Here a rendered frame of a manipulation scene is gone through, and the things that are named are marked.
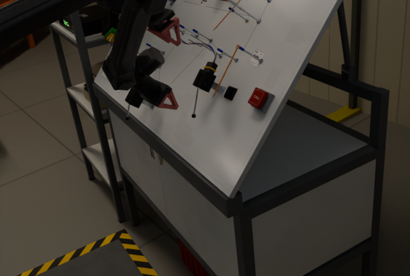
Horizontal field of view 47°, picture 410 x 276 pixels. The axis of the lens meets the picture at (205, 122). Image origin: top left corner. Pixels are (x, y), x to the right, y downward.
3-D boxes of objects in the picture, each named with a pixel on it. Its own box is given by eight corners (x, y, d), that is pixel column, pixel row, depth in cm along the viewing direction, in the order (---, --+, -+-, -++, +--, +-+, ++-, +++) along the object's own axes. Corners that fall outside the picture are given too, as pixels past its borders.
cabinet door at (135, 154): (167, 220, 200) (152, 138, 182) (120, 166, 243) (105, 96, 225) (171, 218, 200) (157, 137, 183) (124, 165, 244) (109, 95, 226)
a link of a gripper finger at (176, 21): (179, 35, 139) (162, 8, 134) (191, 38, 133) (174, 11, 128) (162, 49, 137) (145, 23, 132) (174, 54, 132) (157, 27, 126)
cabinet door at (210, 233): (239, 305, 156) (229, 208, 138) (166, 220, 199) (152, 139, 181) (246, 301, 157) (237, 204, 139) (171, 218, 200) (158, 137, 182)
